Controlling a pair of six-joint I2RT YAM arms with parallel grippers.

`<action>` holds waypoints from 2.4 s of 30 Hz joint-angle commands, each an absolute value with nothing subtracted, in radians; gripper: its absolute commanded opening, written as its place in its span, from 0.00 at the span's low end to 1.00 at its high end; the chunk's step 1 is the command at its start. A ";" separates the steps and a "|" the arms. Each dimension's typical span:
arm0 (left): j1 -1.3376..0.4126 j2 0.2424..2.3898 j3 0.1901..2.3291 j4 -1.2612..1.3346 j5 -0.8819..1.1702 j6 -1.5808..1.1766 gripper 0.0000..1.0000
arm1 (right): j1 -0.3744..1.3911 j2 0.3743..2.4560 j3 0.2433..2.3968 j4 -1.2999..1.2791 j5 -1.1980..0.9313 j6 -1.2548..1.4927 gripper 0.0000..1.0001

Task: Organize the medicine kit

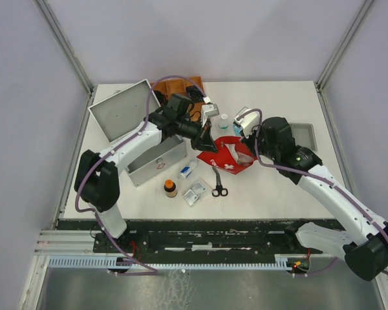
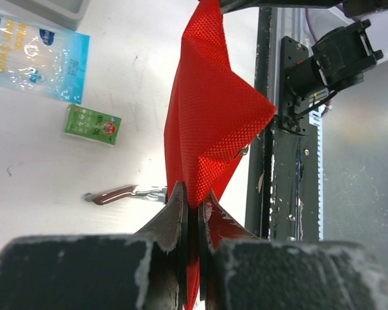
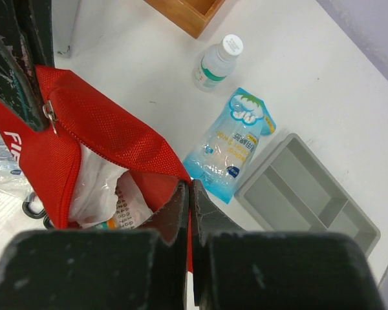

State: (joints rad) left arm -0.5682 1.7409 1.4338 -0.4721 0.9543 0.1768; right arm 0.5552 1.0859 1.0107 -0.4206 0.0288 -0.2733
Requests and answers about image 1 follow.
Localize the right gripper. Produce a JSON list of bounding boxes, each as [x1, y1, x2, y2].
[[240, 121, 279, 161]]

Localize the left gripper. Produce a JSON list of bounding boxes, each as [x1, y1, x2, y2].
[[176, 116, 217, 154]]

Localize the blue cotton swab bag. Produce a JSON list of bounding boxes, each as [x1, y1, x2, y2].
[[233, 123, 243, 137]]

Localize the red first aid pouch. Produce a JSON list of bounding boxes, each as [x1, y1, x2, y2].
[[197, 136, 257, 175]]

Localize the black handled bandage scissors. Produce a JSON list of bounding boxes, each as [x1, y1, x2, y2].
[[211, 167, 228, 198]]

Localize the grey plastic divider tray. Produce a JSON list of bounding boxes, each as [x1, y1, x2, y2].
[[290, 123, 318, 152]]

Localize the bag of bandage packets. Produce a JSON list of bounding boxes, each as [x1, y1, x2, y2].
[[225, 144, 254, 166]]

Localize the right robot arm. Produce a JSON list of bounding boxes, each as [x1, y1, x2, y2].
[[233, 109, 388, 281]]

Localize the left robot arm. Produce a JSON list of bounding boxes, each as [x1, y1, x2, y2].
[[74, 94, 219, 252]]

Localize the clear bottle white cap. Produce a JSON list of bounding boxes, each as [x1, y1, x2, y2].
[[217, 114, 230, 132]]

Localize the white blue bandage roll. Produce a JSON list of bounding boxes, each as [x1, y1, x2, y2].
[[178, 158, 198, 180]]

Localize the alcohol wipe packets bag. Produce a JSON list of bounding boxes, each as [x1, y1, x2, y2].
[[182, 178, 211, 207]]

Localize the brown bottle orange cap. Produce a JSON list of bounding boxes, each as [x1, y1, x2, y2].
[[164, 179, 178, 198]]

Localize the wooden compartment tray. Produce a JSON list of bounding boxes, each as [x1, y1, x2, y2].
[[153, 76, 205, 114]]

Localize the grey metal first aid box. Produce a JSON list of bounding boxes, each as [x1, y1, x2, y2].
[[89, 79, 188, 187]]

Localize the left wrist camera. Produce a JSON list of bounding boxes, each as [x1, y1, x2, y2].
[[200, 96, 219, 127]]

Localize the black strap bundle left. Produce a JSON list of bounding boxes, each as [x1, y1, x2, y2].
[[153, 90, 169, 106]]

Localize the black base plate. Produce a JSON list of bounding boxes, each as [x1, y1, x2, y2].
[[56, 219, 343, 262]]

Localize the white slotted cable duct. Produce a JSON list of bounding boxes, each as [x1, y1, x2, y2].
[[48, 255, 292, 271]]

